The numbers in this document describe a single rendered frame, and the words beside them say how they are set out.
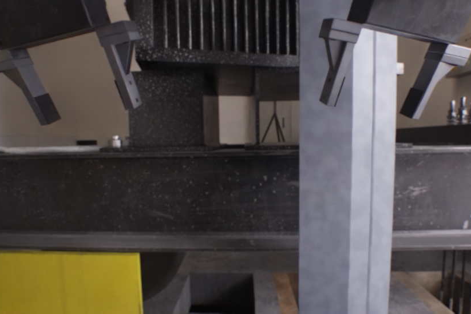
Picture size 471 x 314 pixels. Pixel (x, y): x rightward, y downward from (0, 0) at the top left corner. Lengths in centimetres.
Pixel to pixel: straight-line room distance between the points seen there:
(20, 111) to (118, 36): 116
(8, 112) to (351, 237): 137
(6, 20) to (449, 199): 96
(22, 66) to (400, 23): 48
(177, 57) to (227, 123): 337
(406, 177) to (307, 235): 36
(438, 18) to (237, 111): 367
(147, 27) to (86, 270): 61
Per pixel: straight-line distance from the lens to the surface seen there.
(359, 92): 53
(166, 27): 65
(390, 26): 37
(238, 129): 394
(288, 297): 123
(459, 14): 42
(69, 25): 36
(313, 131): 50
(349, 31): 35
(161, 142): 67
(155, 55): 63
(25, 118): 149
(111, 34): 35
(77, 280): 80
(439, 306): 140
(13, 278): 91
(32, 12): 39
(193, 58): 62
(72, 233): 85
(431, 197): 84
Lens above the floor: 69
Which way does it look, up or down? 4 degrees down
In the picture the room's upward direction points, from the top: 1 degrees counter-clockwise
